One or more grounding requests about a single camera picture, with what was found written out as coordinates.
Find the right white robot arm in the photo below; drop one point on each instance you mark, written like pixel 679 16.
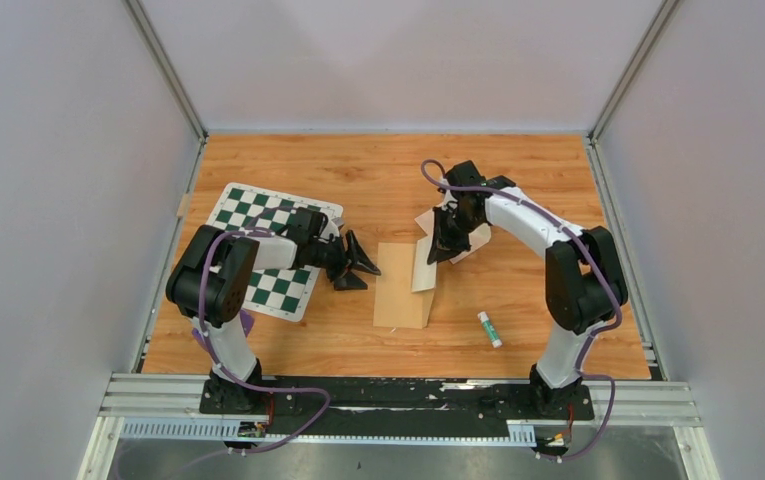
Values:
pixel 585 287

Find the purple plastic piece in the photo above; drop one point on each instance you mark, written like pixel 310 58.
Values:
pixel 245 319

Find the green white chessboard mat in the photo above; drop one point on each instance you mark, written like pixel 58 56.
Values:
pixel 283 294

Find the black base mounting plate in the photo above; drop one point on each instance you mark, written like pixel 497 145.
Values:
pixel 397 407

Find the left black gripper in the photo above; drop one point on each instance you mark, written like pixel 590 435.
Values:
pixel 357 259

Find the tan kraft envelope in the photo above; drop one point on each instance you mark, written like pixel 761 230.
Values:
pixel 404 291

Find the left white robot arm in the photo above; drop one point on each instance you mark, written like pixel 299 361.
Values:
pixel 210 281

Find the aluminium frame rail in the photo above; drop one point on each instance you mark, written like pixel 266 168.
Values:
pixel 166 406

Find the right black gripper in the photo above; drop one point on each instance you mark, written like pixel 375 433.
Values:
pixel 441 250

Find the white green glue stick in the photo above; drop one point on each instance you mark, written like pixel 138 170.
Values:
pixel 490 330

